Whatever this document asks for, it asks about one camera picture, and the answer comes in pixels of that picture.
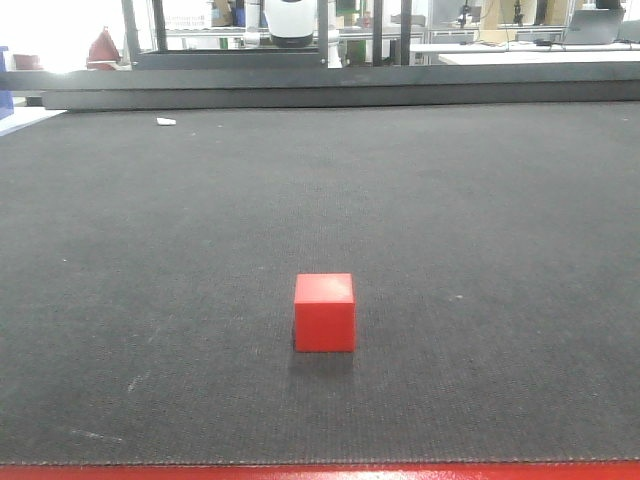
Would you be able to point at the red magnetic cube block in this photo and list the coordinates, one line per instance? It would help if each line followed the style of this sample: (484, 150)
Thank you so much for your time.
(324, 313)

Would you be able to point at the white black robot base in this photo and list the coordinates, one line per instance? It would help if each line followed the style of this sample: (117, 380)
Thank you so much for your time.
(291, 23)

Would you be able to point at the dark grey table mat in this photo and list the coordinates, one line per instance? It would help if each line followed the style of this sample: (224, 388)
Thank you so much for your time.
(148, 276)

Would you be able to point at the white paper scrap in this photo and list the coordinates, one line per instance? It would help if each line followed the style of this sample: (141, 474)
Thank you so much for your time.
(161, 121)

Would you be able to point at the red triangular object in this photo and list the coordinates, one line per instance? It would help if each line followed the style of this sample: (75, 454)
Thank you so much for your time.
(103, 53)

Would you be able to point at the grey laptop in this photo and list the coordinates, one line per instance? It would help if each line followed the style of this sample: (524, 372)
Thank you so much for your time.
(593, 27)

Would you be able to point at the red table front edge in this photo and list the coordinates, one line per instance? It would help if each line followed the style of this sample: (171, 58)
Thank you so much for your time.
(566, 470)

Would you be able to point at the blue bin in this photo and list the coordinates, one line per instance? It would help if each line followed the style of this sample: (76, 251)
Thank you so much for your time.
(6, 98)

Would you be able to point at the black metal frame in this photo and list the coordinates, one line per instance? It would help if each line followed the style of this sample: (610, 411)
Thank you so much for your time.
(258, 50)

